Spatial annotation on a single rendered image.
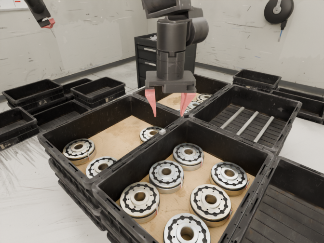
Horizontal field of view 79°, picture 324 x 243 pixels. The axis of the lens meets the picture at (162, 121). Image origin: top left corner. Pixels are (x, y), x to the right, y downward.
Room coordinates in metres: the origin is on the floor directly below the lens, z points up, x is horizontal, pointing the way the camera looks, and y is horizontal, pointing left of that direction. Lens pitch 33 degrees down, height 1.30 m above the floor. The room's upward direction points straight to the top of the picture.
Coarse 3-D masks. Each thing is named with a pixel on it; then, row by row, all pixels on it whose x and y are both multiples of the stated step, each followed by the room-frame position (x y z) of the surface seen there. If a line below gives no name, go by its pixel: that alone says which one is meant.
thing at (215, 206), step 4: (204, 192) 0.33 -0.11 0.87; (208, 192) 0.33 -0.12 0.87; (212, 192) 0.33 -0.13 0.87; (204, 196) 0.31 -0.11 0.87; (216, 196) 0.31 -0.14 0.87; (204, 200) 0.30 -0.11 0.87; (216, 200) 0.30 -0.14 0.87; (204, 204) 0.29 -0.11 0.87; (208, 204) 0.29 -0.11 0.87; (212, 204) 0.29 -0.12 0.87; (216, 204) 0.29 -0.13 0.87; (212, 208) 0.28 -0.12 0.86
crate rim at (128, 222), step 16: (176, 128) 0.53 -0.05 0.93; (208, 128) 0.53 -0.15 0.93; (128, 160) 0.38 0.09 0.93; (256, 176) 0.32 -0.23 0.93; (96, 192) 0.28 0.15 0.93; (112, 208) 0.24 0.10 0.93; (240, 208) 0.24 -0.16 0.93; (128, 224) 0.21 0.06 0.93; (144, 240) 0.18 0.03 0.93; (224, 240) 0.18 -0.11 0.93
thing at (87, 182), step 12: (132, 96) 0.76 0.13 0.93; (96, 108) 0.66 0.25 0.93; (72, 120) 0.58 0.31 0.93; (180, 120) 0.58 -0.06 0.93; (48, 132) 0.51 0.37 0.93; (144, 144) 0.44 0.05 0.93; (60, 156) 0.39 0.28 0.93; (72, 168) 0.35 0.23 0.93; (108, 168) 0.35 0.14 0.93; (84, 180) 0.31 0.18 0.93
